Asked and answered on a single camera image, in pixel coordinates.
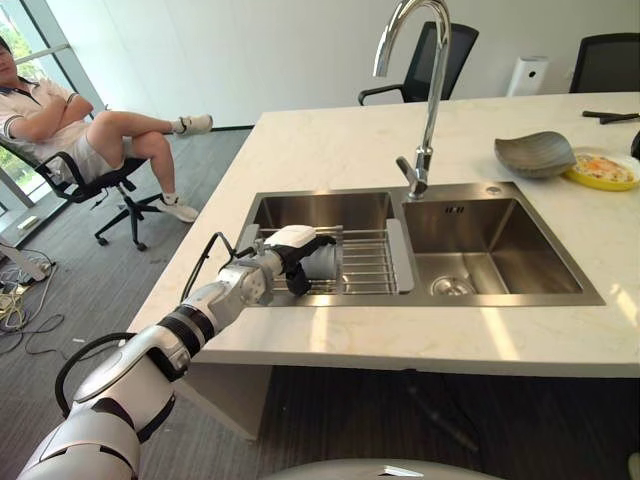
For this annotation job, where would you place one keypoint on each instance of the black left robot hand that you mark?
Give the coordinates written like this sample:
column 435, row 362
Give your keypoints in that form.
column 295, row 250

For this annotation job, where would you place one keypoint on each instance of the grey cup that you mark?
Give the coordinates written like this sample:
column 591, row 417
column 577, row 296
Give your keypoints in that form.
column 322, row 260

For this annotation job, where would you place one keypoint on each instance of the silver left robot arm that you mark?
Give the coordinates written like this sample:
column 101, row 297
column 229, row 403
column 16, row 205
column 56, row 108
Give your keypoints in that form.
column 165, row 350

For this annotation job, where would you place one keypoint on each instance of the white marble kitchen island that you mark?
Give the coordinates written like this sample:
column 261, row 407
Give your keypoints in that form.
column 425, row 230

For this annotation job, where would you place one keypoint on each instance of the stainless steel double sink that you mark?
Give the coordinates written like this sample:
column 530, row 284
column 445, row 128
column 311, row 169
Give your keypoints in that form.
column 450, row 245

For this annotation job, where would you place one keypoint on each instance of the chrome gooseneck faucet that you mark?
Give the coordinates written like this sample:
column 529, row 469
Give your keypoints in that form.
column 425, row 100

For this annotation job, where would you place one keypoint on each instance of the black swivel office chair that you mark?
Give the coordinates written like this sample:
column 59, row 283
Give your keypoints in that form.
column 95, row 190

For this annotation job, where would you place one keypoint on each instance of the silver robot torso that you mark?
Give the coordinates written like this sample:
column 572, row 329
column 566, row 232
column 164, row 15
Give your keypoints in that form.
column 350, row 470

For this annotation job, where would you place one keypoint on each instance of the black mesh office chair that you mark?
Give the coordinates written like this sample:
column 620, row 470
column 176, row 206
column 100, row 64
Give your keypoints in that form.
column 605, row 62
column 425, row 62

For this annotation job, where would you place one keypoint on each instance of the person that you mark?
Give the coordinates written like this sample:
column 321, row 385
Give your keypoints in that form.
column 75, row 135

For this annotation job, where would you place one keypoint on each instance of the grey ribbed bowl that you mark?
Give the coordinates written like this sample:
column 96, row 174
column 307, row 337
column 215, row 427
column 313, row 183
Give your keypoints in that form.
column 535, row 154

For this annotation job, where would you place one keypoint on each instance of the white air purifier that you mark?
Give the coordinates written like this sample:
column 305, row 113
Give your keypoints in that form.
column 529, row 75

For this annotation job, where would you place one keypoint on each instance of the yellow plate with food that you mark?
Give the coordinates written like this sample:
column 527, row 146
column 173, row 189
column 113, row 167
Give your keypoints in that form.
column 602, row 170

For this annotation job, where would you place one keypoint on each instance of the black chopsticks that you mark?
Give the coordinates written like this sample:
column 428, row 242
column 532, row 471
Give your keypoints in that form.
column 611, row 116

